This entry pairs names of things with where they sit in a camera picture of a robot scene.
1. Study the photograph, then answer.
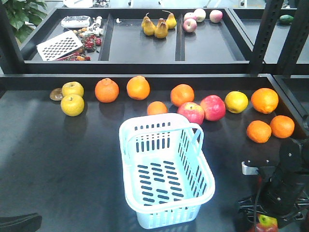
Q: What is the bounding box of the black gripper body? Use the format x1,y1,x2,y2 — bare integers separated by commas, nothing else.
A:
238,162,309,228

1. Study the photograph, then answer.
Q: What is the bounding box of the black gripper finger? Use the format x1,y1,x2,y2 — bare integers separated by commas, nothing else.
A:
0,213,42,232

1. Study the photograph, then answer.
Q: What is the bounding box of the dark red apple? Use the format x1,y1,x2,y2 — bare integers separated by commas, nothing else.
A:
252,214,279,232

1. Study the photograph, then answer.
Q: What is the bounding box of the light blue plastic basket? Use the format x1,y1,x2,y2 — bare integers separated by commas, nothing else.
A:
119,113,215,229

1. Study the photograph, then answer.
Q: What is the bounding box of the small orange left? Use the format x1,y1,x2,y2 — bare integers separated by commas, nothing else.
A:
246,120,272,144

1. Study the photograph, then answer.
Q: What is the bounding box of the small orange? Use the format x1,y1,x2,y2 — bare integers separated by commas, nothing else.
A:
246,120,272,144
147,101,168,115
270,115,295,139

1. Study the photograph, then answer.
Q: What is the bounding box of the small orange right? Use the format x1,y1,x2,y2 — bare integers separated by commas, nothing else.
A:
270,115,295,139

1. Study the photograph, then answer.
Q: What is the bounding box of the large navel orange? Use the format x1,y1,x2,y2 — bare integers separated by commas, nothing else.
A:
251,88,279,114

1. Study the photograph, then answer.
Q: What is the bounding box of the yellow orange citrus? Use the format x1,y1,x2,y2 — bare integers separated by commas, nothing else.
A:
225,91,249,114

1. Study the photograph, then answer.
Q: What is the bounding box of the glossy red apple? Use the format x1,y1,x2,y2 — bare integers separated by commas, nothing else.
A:
200,95,226,121

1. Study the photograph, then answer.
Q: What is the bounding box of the pink red apple left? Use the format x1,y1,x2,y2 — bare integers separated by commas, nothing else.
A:
177,102,205,125

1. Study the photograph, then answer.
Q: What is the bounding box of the yellow russet pear front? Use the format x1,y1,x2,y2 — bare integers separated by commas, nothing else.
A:
60,94,84,116

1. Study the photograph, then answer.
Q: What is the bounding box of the yellow russet pear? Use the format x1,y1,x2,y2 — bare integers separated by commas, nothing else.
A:
61,81,84,97
60,94,84,116

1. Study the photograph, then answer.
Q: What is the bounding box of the black wooden fruit stand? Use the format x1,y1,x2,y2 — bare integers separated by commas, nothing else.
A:
0,0,309,232

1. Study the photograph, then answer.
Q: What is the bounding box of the yellow russet pear back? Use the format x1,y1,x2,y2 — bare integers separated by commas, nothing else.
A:
61,81,84,97

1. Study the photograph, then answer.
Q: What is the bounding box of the large orange back left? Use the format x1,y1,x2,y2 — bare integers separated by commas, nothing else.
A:
170,84,195,107

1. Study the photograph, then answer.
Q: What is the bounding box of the small orange middle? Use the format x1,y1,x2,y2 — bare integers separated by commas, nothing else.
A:
147,101,168,115

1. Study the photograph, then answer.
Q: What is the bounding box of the tangerine with knob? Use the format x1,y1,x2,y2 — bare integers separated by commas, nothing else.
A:
95,78,119,103

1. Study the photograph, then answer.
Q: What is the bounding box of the white grater board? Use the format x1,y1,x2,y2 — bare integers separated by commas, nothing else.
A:
37,30,83,61

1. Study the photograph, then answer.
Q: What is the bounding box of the round orange back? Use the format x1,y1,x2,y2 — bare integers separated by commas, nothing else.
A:
126,75,150,100

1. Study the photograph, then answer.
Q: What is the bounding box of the potted green plant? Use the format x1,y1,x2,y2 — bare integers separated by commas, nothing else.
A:
2,0,47,43

